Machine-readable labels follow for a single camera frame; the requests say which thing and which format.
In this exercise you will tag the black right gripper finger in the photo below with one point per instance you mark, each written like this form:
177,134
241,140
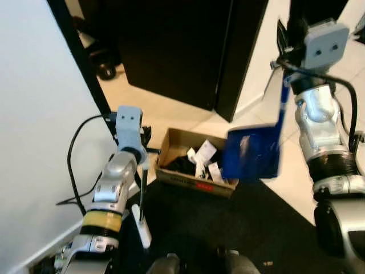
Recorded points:
282,37

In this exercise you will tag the white hand brush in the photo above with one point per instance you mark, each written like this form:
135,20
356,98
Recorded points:
142,228

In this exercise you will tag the blue plastic dustpan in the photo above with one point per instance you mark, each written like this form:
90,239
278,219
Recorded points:
251,151

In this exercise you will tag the black clothing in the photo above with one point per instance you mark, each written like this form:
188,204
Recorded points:
182,165

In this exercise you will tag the brown cardboard box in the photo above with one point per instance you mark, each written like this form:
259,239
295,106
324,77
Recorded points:
185,136

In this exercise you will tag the small white paper tag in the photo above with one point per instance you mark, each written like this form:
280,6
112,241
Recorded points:
191,155

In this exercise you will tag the wide black door jamb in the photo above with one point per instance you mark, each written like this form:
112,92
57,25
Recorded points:
239,57

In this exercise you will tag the narrow white paper tag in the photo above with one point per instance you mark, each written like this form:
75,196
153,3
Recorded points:
201,170

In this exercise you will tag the large white paper tag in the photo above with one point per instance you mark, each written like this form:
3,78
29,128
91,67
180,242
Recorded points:
206,151

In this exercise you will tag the white printed paper tag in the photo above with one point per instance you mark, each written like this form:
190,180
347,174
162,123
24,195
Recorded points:
216,173

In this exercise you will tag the black wheeled cart base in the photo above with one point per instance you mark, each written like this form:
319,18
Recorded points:
105,69

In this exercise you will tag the black door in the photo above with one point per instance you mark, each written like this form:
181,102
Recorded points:
171,45

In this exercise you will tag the grey left robot leg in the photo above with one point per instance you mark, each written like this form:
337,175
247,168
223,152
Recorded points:
165,265

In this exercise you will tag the grey robot leg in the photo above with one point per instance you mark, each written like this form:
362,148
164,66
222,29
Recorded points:
240,264
165,265

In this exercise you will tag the grey right robot leg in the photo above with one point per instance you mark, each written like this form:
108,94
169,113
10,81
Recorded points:
240,264

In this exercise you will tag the light blue left wrist camera mount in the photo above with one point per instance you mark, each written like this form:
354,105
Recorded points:
130,128

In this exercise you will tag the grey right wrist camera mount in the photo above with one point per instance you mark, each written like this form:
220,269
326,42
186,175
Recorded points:
326,45

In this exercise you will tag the black wall panel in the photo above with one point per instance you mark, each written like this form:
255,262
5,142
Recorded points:
336,8

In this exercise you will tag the thin black door frame post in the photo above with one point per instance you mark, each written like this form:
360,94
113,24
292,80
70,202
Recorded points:
74,45

